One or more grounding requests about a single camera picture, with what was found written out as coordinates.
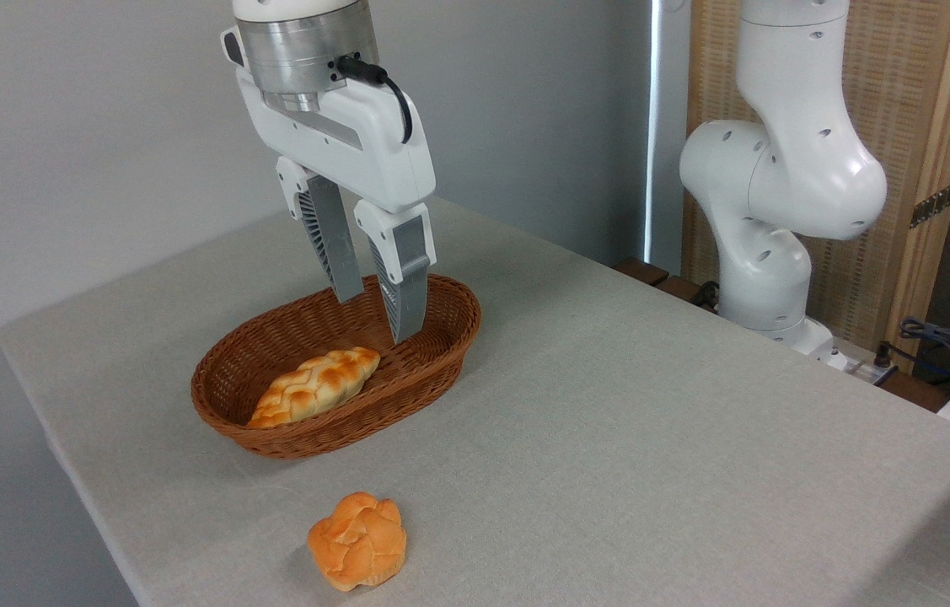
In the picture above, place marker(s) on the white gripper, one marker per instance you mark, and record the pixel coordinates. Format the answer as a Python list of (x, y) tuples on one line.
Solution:
[(373, 143)]

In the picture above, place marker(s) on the round knotted bread roll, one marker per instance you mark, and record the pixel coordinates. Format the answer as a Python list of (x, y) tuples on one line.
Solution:
[(356, 544)]

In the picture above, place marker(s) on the brown oval wicker basket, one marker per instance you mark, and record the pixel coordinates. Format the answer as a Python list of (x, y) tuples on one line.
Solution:
[(437, 337)]

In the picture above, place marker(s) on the long braided bread loaf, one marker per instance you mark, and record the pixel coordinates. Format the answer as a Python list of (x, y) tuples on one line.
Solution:
[(314, 386)]

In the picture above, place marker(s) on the silver metal wrist flange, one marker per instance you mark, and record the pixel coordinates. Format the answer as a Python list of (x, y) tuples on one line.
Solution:
[(297, 51)]

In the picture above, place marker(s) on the dark wooden platform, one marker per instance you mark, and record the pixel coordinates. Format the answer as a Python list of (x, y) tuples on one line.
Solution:
[(643, 271)]

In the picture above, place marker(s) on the grey tablecloth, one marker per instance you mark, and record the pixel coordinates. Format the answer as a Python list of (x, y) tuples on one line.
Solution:
[(609, 464)]

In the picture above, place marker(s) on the wooden rattan folding screen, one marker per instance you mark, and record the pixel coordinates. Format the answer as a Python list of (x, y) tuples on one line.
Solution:
[(904, 101)]

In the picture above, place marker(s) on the metal screen hinge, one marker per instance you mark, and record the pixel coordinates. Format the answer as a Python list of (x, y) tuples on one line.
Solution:
[(935, 205)]

